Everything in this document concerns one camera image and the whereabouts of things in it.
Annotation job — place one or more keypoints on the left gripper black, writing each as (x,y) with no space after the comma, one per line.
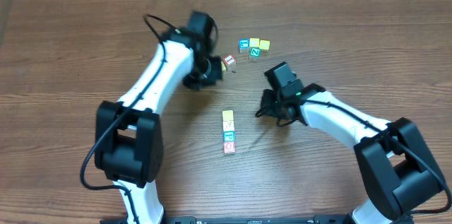
(215,74)

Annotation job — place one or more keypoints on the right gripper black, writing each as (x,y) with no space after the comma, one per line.
(268,95)

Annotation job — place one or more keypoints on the plain picture wooden block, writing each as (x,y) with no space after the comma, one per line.
(228,125)

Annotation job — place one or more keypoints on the plain wooden block front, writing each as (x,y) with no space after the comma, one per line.
(229,136)

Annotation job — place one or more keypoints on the red C wooden block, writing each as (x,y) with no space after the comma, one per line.
(229,147)

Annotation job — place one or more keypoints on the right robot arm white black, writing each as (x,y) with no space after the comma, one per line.
(398,169)

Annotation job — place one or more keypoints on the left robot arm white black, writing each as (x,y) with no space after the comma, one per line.
(128,150)

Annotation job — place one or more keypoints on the red I wooden block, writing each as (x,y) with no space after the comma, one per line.
(229,61)

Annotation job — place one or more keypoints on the blue letter wooden block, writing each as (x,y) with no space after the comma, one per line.
(244,45)

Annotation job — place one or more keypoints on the green Z wooden block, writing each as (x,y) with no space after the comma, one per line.
(254,54)

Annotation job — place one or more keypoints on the yellow top wooden block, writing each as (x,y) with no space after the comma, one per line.
(254,42)

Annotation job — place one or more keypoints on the yellow framed wooden block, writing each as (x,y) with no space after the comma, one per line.
(264,46)

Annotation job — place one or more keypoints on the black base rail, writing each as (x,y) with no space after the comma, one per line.
(318,219)

